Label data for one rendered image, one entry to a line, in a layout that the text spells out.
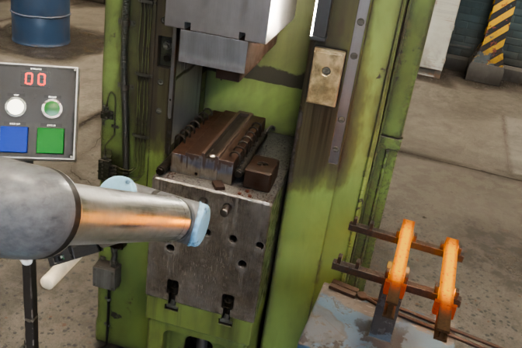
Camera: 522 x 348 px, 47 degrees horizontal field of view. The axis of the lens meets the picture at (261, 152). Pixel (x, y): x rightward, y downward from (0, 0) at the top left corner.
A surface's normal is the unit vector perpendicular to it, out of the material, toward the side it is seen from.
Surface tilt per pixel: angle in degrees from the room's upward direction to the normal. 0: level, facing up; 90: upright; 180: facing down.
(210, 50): 90
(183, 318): 90
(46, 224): 80
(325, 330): 0
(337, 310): 0
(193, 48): 90
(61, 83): 60
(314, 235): 90
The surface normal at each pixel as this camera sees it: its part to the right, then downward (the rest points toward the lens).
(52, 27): 0.65, 0.39
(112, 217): 0.96, 0.12
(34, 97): 0.23, -0.08
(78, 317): 0.13, -0.90
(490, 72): -0.32, 0.35
